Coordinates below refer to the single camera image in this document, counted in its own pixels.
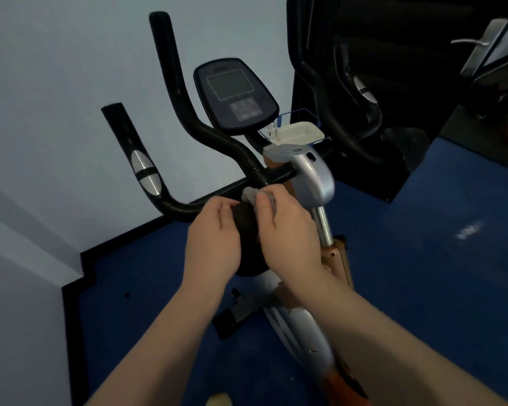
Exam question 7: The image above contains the person's left hand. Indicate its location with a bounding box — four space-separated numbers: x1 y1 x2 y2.
183 196 242 289

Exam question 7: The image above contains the person's right hand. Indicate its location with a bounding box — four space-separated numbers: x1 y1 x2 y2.
253 184 325 293

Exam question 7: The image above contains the white cleaning cloth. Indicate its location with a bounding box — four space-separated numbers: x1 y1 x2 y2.
241 186 277 208

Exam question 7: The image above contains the black exercise bike handlebar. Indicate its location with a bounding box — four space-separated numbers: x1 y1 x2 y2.
101 12 386 226

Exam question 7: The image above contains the person's right forearm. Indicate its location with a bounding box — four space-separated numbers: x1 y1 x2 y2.
284 275 508 406

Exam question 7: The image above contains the person's left forearm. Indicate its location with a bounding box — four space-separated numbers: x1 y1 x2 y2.
84 280 233 406

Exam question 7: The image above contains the white plastic box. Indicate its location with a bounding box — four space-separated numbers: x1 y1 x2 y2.
275 122 326 145

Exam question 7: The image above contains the black bike console display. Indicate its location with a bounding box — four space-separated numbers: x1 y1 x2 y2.
193 58 279 136

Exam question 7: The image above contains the black skirting board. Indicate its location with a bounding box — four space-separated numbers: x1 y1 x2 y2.
61 177 257 406

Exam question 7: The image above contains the silver orange exercise bike frame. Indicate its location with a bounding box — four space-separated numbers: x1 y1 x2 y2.
213 144 370 406

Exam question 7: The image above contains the blue wire rack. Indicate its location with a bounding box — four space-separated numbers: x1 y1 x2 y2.
258 108 333 145

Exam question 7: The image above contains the silver door handle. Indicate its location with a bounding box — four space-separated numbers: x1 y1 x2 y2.
450 18 508 77

